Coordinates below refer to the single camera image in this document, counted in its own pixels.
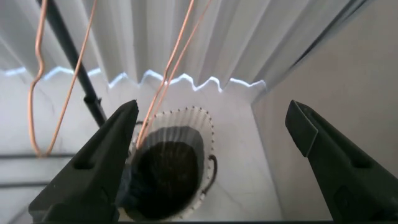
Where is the white laundry basket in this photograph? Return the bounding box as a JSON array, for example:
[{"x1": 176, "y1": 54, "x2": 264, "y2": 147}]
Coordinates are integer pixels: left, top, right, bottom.
[{"x1": 123, "y1": 105, "x2": 218, "y2": 222}]

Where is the black clothes rack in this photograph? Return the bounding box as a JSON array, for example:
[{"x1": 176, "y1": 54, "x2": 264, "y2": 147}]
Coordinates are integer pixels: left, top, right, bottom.
[{"x1": 0, "y1": 0, "x2": 109, "y2": 189}]

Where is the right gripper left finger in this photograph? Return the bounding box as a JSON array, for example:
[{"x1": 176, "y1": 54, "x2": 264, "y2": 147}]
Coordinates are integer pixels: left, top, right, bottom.
[{"x1": 27, "y1": 99, "x2": 139, "y2": 223}]

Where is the white curtain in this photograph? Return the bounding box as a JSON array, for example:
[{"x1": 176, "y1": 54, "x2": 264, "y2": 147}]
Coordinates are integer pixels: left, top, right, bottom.
[{"x1": 0, "y1": 0, "x2": 354, "y2": 93}]

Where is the pink clothes hanger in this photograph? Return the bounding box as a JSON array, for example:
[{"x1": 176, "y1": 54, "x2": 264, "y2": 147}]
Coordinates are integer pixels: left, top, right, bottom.
[
  {"x1": 27, "y1": 0, "x2": 98, "y2": 158},
  {"x1": 135, "y1": 0, "x2": 215, "y2": 151}
]

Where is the dark teal garment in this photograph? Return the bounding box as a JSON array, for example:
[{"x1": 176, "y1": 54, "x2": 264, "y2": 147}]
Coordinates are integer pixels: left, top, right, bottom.
[{"x1": 115, "y1": 166, "x2": 147, "y2": 216}]

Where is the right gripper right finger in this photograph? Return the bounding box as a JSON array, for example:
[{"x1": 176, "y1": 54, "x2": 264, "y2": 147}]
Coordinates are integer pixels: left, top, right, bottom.
[{"x1": 285, "y1": 99, "x2": 398, "y2": 223}]

